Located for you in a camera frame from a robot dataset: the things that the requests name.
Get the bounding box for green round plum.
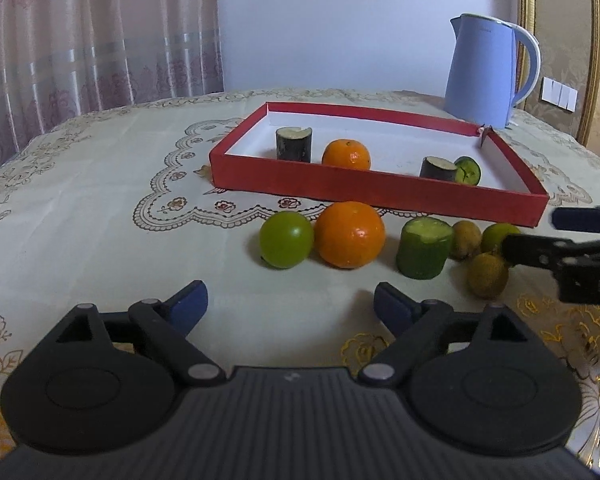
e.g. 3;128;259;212
480;222;520;254
259;211;314;269

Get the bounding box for brown longan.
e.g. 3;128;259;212
467;252;509;299
450;220;482;261

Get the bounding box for green cucumber cylinder piece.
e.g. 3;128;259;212
396;217;454;280

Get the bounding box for dark green cucumber end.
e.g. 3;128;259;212
454;156;482;186

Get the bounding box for orange mandarin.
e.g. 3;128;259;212
321;139;372;170
314;202;386;269

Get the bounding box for blue electric kettle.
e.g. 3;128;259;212
443;13;541;128

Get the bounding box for red shallow box tray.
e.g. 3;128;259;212
209;102;548;228

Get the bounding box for pink floral curtain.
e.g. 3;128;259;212
0;0;223;167

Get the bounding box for white wall switch plate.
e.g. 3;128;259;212
540;77;578;113

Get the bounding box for gold mirror frame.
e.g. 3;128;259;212
517;0;600;144

